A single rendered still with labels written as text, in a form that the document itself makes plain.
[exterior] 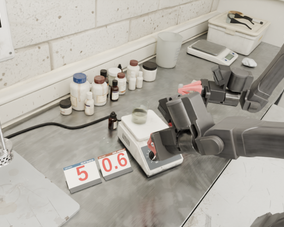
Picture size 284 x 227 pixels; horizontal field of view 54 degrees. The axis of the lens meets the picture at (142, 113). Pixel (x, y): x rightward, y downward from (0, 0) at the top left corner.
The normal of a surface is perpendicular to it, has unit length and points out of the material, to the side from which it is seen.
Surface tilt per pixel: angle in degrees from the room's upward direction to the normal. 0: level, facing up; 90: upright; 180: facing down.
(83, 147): 0
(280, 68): 89
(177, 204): 0
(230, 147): 90
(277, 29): 90
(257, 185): 0
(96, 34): 90
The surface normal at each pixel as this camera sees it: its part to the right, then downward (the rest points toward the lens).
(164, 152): 0.46, -0.12
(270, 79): -0.15, 0.53
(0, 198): 0.11, -0.80
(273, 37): -0.61, 0.41
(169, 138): -0.85, 0.23
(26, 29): 0.79, 0.43
